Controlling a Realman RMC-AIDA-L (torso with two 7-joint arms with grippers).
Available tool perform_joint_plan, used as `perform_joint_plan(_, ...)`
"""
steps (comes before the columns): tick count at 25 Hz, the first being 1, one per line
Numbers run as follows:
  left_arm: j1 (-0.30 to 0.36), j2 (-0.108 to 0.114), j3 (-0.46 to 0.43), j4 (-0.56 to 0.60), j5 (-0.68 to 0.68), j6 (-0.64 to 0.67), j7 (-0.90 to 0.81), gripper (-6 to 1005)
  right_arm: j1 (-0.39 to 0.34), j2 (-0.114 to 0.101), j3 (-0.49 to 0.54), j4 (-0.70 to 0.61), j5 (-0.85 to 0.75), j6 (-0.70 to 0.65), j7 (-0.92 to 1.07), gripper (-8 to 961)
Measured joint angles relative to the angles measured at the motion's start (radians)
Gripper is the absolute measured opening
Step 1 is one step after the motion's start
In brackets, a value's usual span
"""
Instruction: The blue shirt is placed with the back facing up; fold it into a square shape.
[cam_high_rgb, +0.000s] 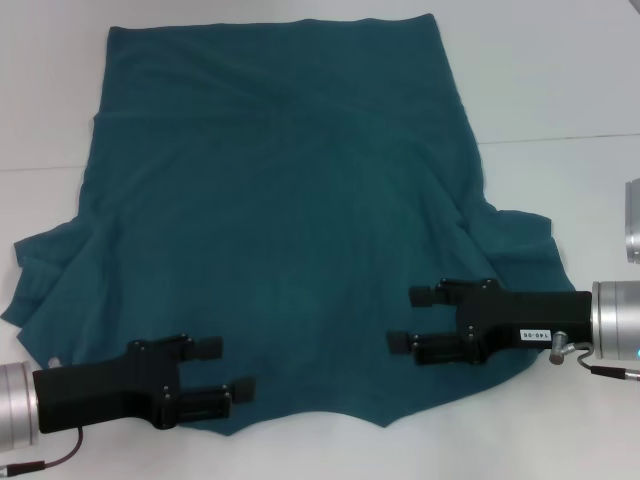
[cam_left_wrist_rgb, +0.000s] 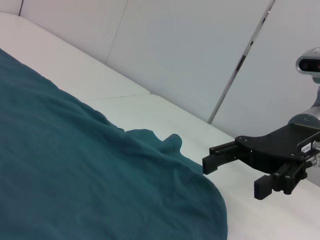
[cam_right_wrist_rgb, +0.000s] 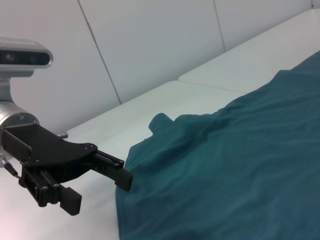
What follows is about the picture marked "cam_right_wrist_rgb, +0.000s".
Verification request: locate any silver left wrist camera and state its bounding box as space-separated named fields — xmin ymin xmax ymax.
xmin=0 ymin=37 xmax=54 ymax=70

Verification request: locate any teal blue shirt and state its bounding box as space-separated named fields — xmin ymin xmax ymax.
xmin=115 ymin=49 xmax=320 ymax=240

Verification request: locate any silver left camera bracket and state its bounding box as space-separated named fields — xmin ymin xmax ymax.
xmin=0 ymin=67 xmax=35 ymax=102

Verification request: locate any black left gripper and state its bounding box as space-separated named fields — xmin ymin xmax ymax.
xmin=0 ymin=124 xmax=134 ymax=216

